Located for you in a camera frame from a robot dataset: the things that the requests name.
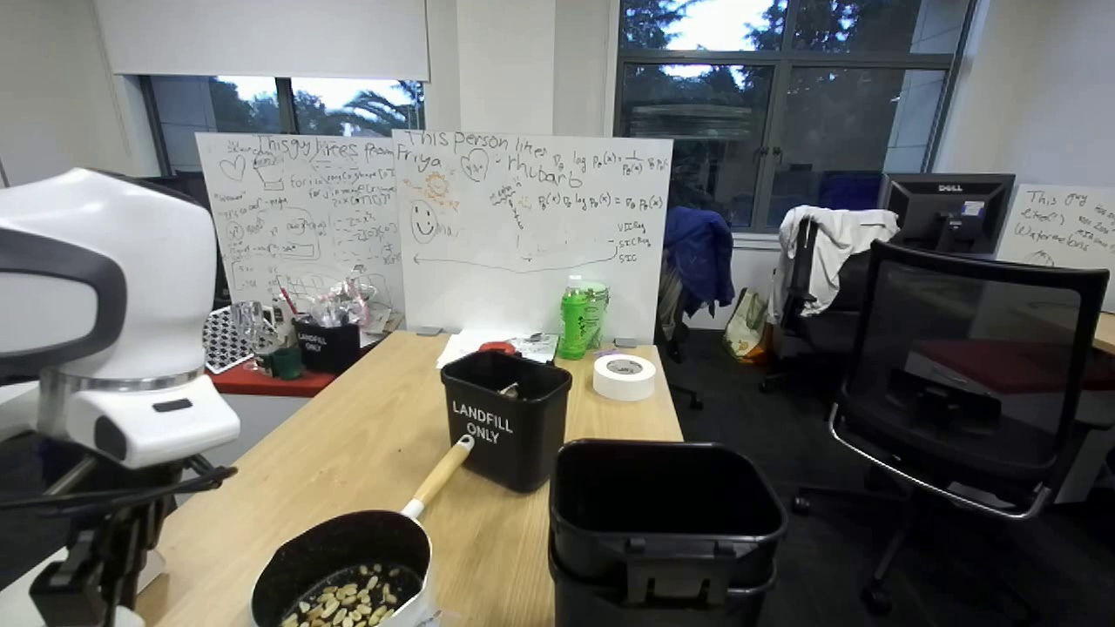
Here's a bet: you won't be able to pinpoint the black organizer with clutter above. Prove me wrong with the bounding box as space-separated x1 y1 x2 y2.
255 282 370 381

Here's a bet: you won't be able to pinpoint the yellow bag on floor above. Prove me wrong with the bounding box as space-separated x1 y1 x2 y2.
724 288 766 364

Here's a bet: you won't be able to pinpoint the whiteboard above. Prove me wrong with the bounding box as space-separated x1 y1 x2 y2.
396 133 672 341
996 185 1115 313
196 133 403 309

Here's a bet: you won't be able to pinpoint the green wipes canister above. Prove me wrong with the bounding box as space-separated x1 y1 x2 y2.
557 276 611 358

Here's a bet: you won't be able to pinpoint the white roller blind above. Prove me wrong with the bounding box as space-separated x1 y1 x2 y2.
94 0 428 79

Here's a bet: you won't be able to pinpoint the white papers on table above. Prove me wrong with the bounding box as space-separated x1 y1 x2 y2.
434 334 557 370

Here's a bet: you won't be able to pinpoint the white tape roll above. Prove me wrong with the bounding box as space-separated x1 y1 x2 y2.
592 351 658 404

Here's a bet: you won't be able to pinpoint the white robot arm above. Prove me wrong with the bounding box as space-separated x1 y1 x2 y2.
0 169 239 627

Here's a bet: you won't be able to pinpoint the red top white cabinet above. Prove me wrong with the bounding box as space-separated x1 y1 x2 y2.
205 356 340 467

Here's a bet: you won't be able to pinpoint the small black landfill bin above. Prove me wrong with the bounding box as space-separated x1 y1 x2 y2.
439 351 571 495

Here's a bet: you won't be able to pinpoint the left whiteboard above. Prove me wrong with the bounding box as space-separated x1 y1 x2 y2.
196 133 403 309

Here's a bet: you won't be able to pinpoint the large black plastic bin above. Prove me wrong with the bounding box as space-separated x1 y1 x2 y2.
547 440 785 627

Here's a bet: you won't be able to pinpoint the black mesh office chair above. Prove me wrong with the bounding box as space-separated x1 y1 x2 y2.
824 243 1107 615

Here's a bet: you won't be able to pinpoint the blue jacket on chair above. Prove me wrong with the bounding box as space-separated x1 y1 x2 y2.
665 207 735 313

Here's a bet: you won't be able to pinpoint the black computer monitor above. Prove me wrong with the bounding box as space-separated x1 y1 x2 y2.
880 174 1015 256

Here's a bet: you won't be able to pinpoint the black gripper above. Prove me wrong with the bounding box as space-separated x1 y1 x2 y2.
0 435 233 627

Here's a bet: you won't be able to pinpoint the far right whiteboard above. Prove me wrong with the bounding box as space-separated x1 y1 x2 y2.
996 185 1115 313

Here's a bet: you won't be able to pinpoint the white jacket on chair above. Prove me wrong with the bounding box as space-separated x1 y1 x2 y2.
779 207 897 316

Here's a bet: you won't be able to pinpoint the black saucepan wooden handle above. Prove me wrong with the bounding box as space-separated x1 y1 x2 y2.
252 435 474 627

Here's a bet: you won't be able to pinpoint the marshmallows in pot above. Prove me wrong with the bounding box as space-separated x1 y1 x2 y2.
278 565 420 627

